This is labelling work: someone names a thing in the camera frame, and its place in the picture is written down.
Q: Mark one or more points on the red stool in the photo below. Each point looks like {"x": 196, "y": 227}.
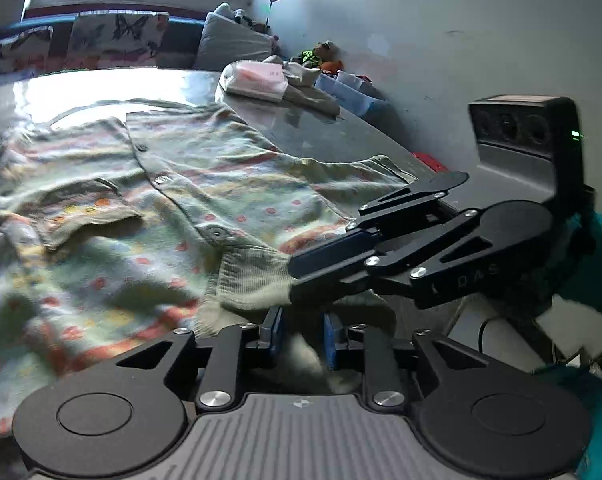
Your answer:
{"x": 431, "y": 161}

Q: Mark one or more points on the white plush toy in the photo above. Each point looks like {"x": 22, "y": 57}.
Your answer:
{"x": 238, "y": 14}

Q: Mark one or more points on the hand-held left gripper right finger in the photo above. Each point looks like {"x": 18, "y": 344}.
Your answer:
{"x": 331, "y": 342}

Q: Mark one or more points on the cream garment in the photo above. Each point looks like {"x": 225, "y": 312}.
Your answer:
{"x": 306, "y": 92}

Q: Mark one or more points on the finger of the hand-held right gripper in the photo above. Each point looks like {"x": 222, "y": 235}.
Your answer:
{"x": 326, "y": 265}
{"x": 411, "y": 195}

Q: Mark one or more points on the wide butterfly print cushion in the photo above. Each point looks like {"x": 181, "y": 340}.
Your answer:
{"x": 11, "y": 50}

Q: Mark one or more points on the pastel striped button shirt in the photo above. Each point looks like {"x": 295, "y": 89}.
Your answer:
{"x": 131, "y": 240}

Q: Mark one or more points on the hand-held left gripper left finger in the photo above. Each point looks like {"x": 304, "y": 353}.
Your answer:
{"x": 277, "y": 332}

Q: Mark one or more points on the pink tissue pack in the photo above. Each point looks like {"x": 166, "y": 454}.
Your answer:
{"x": 256, "y": 77}

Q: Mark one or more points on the tall butterfly print cushion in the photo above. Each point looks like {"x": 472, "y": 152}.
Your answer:
{"x": 116, "y": 37}

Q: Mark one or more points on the grey pillow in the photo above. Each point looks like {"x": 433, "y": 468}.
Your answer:
{"x": 231, "y": 40}

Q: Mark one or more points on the orange toy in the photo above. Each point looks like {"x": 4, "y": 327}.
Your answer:
{"x": 331, "y": 66}

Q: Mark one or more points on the blue sofa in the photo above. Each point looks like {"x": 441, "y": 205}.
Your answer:
{"x": 61, "y": 40}

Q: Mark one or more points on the brown teddy bear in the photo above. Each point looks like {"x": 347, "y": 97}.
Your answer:
{"x": 318, "y": 55}

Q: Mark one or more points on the clear plastic storage box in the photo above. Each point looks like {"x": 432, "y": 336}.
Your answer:
{"x": 356, "y": 97}

